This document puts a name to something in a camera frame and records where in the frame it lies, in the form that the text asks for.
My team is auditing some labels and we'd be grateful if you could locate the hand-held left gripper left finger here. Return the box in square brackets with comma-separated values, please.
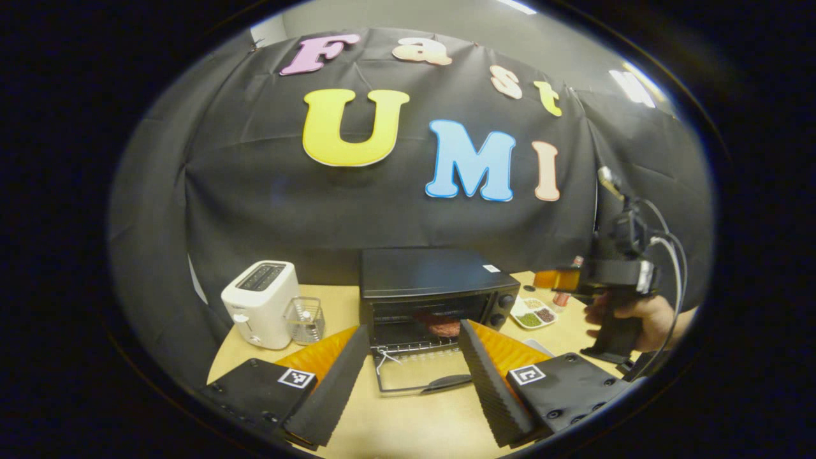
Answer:
[201, 324, 372, 448]

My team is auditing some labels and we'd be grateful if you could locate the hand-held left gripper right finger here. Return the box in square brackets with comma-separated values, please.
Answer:
[458, 319, 632, 448]

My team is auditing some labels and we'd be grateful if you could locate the red meat piece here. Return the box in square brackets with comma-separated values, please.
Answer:
[413, 311, 461, 338]

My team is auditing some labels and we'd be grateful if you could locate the black electric oven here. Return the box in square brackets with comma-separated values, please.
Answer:
[359, 247, 521, 397]

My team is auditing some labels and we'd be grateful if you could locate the clear bottle with red label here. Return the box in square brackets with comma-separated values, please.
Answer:
[551, 256, 585, 308]

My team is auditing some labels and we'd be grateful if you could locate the white divided dish with beans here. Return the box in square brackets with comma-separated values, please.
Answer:
[510, 295, 558, 330]

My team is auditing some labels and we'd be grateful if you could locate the clear plastic container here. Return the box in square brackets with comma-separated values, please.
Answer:
[284, 296, 326, 346]

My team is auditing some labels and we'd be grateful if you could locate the white toaster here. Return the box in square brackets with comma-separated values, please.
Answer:
[221, 260, 300, 350]

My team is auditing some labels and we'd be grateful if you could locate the black backdrop cloth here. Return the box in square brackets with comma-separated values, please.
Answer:
[108, 27, 715, 383]

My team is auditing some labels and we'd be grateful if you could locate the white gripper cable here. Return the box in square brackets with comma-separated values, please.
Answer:
[628, 236, 683, 382]

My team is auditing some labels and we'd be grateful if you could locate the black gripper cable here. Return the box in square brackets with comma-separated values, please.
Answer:
[637, 198, 690, 383]

